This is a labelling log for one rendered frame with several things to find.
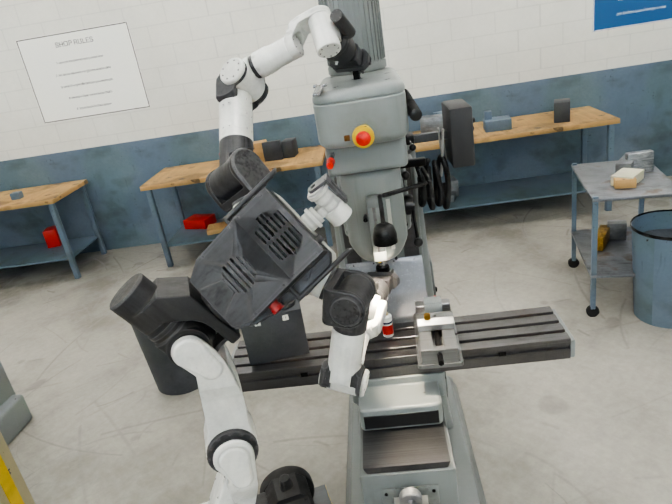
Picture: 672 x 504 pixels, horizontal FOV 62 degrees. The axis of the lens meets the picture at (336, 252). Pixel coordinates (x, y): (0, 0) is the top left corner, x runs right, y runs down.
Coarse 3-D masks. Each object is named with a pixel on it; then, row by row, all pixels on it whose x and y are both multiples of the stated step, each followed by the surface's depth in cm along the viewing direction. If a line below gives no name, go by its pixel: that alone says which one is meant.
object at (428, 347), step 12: (444, 300) 201; (420, 312) 201; (420, 336) 189; (432, 336) 194; (444, 336) 187; (456, 336) 196; (420, 348) 191; (432, 348) 181; (444, 348) 181; (456, 348) 180; (420, 360) 185; (432, 360) 182; (444, 360) 182; (456, 360) 181
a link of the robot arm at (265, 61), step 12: (264, 48) 149; (276, 48) 147; (252, 60) 149; (264, 60) 148; (276, 60) 148; (288, 60) 149; (252, 72) 151; (264, 72) 151; (240, 84) 148; (252, 84) 151; (264, 84) 155; (252, 96) 154; (264, 96) 156
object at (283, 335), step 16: (288, 304) 197; (272, 320) 196; (288, 320) 197; (256, 336) 197; (272, 336) 198; (288, 336) 199; (304, 336) 200; (256, 352) 200; (272, 352) 201; (288, 352) 202; (304, 352) 203
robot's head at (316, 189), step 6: (324, 174) 143; (318, 180) 143; (324, 180) 140; (330, 180) 142; (312, 186) 143; (318, 186) 141; (324, 186) 141; (330, 186) 141; (336, 186) 144; (312, 192) 142; (318, 192) 141; (336, 192) 142; (342, 192) 145; (312, 198) 141; (342, 198) 143
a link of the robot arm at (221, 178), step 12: (228, 144) 143; (240, 144) 143; (252, 144) 147; (228, 156) 142; (216, 168) 147; (228, 168) 140; (216, 180) 144; (228, 180) 141; (216, 192) 146; (228, 192) 145
